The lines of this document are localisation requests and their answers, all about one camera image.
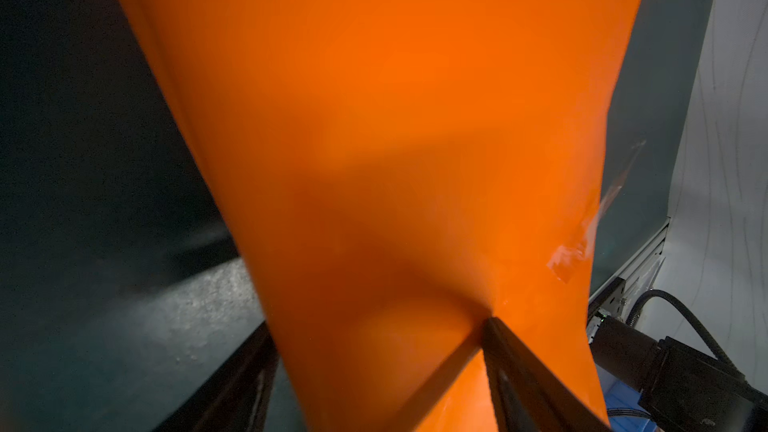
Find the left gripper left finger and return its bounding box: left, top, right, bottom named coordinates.
left=156, top=323, right=279, bottom=431

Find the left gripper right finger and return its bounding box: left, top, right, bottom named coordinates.
left=482, top=317, right=609, bottom=432

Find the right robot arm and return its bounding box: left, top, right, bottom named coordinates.
left=587, top=289, right=767, bottom=431

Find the green table mat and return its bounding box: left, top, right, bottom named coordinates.
left=1, top=0, right=712, bottom=431

